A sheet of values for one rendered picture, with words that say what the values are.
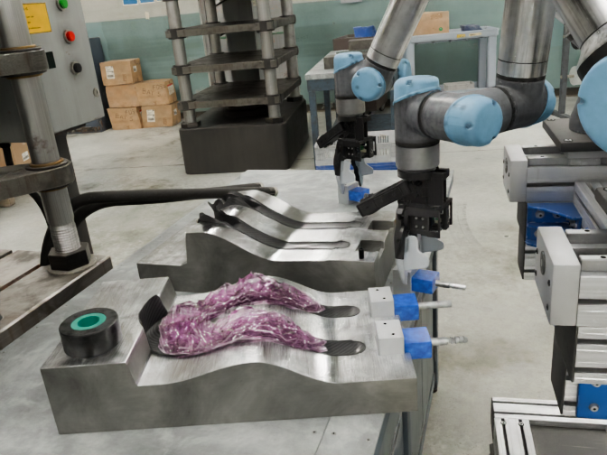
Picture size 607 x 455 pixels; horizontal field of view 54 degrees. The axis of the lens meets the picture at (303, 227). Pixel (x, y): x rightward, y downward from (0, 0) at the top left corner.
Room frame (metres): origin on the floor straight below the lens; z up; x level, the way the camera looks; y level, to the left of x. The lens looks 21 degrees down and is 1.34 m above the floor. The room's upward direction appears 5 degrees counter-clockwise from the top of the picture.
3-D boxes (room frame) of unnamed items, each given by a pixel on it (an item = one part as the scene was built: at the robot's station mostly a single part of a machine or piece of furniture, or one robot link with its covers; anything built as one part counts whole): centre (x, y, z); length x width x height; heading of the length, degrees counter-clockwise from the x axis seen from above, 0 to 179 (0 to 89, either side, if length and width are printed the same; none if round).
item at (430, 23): (6.81, -1.57, 0.94); 0.41 x 0.33 x 0.29; 87
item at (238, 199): (1.15, 0.06, 0.92); 0.35 x 0.16 x 0.09; 70
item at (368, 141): (1.54, -0.16, 0.99); 0.09 x 0.08 x 0.12; 45
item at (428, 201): (0.99, -0.21, 0.99); 0.09 x 0.08 x 0.12; 58
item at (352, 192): (1.53, -0.17, 0.83); 0.13 x 0.05 x 0.05; 45
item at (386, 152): (4.25, -0.45, 0.28); 0.61 x 0.41 x 0.15; 80
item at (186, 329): (0.81, 0.11, 0.90); 0.26 x 0.18 x 0.08; 87
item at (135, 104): (7.61, 1.87, 0.42); 0.86 x 0.33 x 0.83; 80
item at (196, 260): (1.17, 0.07, 0.87); 0.50 x 0.26 x 0.14; 70
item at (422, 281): (0.98, -0.23, 0.83); 0.13 x 0.05 x 0.05; 58
